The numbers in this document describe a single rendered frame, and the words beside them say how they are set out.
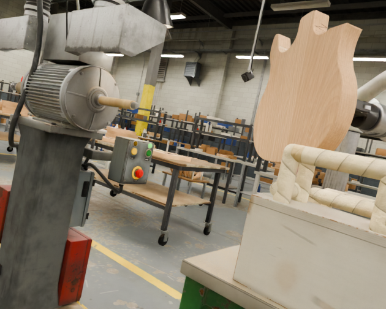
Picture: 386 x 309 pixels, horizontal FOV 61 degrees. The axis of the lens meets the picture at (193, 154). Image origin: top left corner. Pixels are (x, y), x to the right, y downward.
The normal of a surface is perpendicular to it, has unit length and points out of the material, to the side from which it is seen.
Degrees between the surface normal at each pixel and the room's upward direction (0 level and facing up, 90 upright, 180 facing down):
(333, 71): 87
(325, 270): 90
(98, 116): 98
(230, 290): 90
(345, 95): 78
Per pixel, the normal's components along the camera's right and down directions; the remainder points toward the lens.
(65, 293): 0.77, 0.19
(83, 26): -0.61, -0.08
